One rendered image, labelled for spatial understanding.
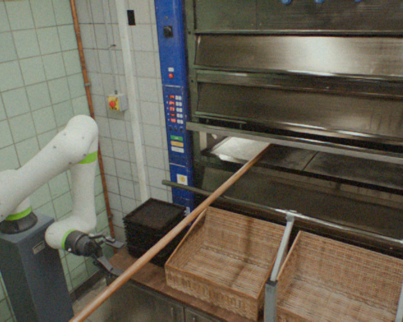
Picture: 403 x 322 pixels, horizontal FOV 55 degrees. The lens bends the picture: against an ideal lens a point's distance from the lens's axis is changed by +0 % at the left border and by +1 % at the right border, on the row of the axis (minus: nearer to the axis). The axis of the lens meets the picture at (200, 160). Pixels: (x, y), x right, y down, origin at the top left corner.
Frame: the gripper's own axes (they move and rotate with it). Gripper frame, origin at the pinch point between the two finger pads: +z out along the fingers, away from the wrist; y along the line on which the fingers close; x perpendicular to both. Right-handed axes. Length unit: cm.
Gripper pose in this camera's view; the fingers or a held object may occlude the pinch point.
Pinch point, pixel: (121, 260)
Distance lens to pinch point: 148.9
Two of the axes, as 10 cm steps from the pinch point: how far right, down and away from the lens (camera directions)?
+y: 0.5, 9.1, 4.1
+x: -5.2, 3.7, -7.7
